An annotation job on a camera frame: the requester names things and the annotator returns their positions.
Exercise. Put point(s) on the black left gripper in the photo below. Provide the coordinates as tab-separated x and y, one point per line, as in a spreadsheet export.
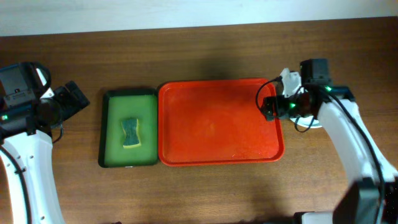
73	99

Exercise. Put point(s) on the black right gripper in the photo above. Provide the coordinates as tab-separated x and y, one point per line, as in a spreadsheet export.
268	108

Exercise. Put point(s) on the white plate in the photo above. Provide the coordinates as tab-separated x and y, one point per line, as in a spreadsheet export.
306	121

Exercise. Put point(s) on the green and yellow sponge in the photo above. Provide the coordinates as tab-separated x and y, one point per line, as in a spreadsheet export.
131	132

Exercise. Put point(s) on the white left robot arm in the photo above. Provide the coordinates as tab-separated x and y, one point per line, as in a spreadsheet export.
27	146

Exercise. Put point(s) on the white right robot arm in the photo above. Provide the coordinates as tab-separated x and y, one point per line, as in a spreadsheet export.
372	193

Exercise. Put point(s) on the green tray with black rim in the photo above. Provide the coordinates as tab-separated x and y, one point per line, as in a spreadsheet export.
118	105

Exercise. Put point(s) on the red plastic tray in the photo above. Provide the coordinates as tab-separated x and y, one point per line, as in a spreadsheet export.
213	122

